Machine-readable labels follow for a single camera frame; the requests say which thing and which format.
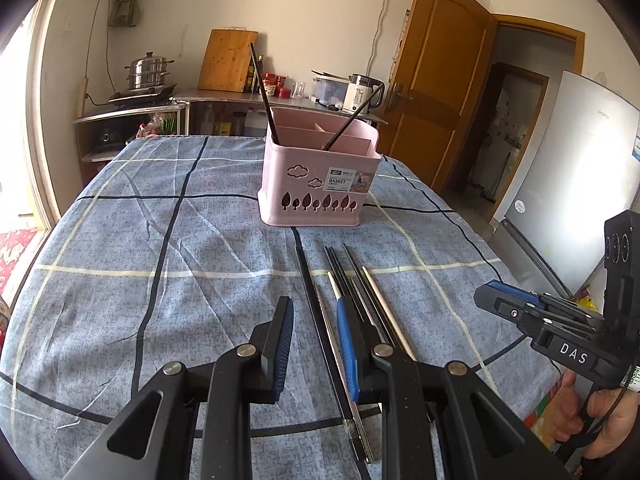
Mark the cream and steel chopstick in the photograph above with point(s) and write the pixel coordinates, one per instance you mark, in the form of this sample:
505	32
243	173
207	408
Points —
390	317

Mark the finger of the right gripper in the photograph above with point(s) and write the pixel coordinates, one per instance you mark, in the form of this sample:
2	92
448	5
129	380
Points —
533	322
544	301

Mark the steel steamer pot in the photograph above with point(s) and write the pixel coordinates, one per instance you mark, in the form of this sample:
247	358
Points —
148	72

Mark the white electric kettle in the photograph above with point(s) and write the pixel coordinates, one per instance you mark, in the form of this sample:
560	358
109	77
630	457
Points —
362	88

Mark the clear plastic storage box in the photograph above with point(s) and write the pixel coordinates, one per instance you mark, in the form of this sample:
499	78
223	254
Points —
329	90

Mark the wooden cutting board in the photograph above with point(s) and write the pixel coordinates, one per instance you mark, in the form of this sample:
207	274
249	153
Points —
226	60

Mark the induction cooker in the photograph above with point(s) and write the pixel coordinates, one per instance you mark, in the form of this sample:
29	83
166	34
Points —
141	96

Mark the steel kitchen table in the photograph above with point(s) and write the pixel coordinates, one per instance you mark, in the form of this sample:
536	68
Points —
249	100

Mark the black chopstick steel handle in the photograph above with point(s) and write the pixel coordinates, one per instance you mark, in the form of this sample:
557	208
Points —
352	421

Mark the black chopstick pair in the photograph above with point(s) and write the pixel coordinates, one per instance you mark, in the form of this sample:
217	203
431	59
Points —
355	285

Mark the brown wooden door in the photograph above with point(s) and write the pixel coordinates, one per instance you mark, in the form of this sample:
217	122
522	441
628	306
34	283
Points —
438	78

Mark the black chopstick pair member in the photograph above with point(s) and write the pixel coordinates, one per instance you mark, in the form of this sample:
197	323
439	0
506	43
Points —
355	114

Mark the pink plastic chopstick basket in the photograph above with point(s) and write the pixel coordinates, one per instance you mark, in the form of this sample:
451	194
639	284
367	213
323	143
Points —
318	169

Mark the small side shelf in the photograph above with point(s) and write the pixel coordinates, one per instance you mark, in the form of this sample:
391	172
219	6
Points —
101	136

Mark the long black chopstick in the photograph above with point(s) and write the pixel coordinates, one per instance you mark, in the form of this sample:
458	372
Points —
328	358

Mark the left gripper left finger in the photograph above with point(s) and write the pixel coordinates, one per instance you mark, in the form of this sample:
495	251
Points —
152	436

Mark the person's right hand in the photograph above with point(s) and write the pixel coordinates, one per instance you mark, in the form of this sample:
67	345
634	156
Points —
564	421

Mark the white refrigerator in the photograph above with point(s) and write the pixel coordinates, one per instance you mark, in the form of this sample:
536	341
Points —
586	170

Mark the red jar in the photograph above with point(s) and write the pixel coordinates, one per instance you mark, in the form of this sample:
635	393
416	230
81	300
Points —
276	85

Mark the dark sauce bottle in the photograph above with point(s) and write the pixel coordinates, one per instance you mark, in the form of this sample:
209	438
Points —
251	80

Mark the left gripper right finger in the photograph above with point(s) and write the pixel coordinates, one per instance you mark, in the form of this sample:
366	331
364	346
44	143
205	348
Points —
437	421

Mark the silver steel chopstick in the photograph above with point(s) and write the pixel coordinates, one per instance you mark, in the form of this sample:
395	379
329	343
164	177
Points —
336	289

